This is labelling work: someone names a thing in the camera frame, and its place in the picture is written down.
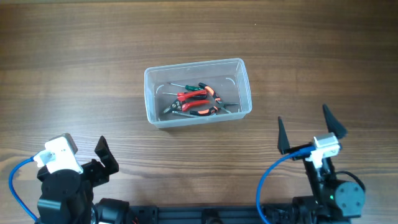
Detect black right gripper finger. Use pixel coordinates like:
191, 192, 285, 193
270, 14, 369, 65
322, 104, 347, 139
277, 116, 290, 154

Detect orange black needle-nose pliers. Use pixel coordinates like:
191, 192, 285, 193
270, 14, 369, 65
190, 82, 238, 116

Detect silver socket wrench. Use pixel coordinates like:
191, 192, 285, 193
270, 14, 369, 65
172, 111, 199, 118

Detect red pruning shears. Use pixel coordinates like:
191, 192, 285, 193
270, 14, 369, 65
162, 90, 210, 114

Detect red black screwdriver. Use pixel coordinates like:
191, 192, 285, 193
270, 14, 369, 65
162, 92, 178, 96

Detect green handled screwdriver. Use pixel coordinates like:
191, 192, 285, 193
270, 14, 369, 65
168, 82, 202, 91

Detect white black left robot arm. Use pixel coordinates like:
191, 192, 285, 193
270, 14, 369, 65
34, 133, 138, 224

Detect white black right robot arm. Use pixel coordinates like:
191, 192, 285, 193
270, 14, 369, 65
277, 105, 366, 223

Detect clear plastic container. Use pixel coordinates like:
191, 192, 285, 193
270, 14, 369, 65
144, 58, 252, 128

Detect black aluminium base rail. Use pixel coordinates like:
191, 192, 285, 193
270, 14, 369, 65
91, 198, 320, 224

